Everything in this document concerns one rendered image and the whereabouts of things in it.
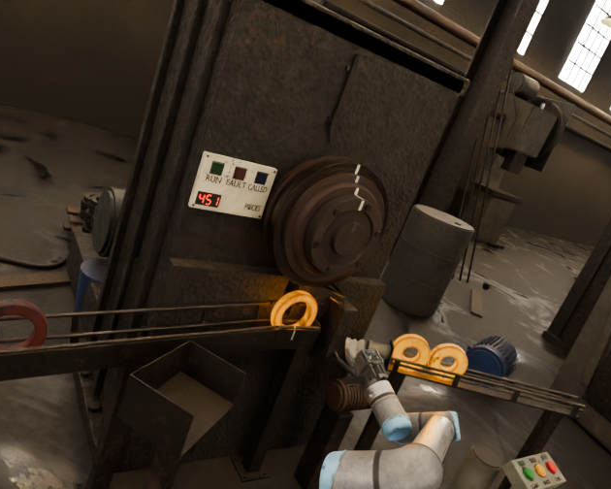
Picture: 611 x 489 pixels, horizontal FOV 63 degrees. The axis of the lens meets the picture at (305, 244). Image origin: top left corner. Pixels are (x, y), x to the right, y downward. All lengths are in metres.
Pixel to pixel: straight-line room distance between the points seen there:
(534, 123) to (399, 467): 8.69
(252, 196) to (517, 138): 8.02
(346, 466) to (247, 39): 1.16
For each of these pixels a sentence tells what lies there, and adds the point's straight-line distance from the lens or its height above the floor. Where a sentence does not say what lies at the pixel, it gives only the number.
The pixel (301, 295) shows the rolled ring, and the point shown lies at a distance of 1.81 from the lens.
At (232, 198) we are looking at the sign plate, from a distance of 1.64.
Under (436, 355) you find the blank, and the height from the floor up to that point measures 0.74.
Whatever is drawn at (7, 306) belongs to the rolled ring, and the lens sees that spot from 1.52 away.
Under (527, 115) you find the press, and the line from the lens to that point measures 9.45.
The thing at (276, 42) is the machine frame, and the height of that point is 1.61.
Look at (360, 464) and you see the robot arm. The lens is 1.20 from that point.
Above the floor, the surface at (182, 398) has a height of 0.60.
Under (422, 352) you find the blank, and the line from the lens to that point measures 2.07.
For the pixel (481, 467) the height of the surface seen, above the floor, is 0.50.
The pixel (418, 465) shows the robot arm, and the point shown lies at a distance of 1.21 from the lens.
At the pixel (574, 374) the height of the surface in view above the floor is 0.29.
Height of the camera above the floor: 1.53
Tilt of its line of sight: 17 degrees down
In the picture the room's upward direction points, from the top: 21 degrees clockwise
